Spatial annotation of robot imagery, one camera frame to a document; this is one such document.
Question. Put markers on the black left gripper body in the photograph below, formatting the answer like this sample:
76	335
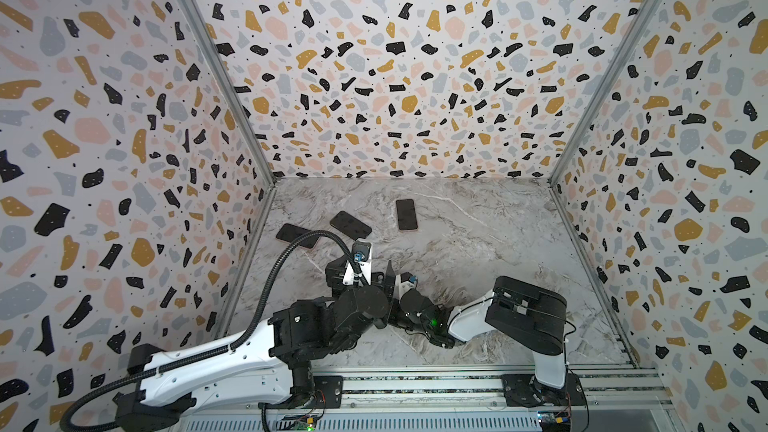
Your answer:
336	278

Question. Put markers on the phone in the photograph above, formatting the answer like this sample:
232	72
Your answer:
350	226
290	232
406	215

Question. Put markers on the black phone case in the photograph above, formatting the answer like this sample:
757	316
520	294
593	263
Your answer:
389	280

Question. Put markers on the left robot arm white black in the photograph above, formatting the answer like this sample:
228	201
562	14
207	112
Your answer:
270	365

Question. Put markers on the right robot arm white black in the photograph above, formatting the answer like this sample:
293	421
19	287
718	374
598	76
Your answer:
530	315

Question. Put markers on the phone in dark case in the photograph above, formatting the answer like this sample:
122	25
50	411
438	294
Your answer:
290	232

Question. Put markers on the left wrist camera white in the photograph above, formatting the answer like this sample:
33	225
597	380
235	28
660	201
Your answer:
358	271

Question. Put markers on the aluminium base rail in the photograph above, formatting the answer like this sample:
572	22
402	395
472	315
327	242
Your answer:
458	398

